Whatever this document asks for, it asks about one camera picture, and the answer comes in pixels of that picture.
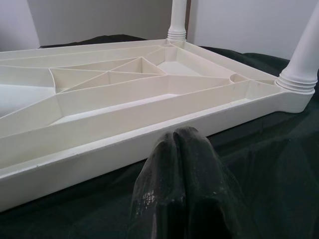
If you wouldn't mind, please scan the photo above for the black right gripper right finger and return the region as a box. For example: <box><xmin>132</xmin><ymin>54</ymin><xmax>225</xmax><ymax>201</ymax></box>
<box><xmin>173</xmin><ymin>125</ymin><xmax>244</xmax><ymax>239</ymax></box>

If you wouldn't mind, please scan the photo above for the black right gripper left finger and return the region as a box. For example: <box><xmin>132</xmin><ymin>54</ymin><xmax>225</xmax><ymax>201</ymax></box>
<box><xmin>127</xmin><ymin>131</ymin><xmax>186</xmax><ymax>239</ymax></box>

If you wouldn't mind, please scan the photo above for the white plastic table top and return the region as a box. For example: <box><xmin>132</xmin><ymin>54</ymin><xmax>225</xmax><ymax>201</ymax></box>
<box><xmin>0</xmin><ymin>37</ymin><xmax>315</xmax><ymax>214</ymax></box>

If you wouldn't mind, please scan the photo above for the white plastic table leg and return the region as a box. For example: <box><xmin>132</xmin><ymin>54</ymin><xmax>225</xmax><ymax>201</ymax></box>
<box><xmin>275</xmin><ymin>3</ymin><xmax>319</xmax><ymax>94</ymax></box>
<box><xmin>167</xmin><ymin>0</ymin><xmax>187</xmax><ymax>42</ymax></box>

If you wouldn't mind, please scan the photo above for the black cloth table cover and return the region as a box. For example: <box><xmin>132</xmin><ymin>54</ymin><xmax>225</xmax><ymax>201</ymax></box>
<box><xmin>0</xmin><ymin>33</ymin><xmax>319</xmax><ymax>239</ymax></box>

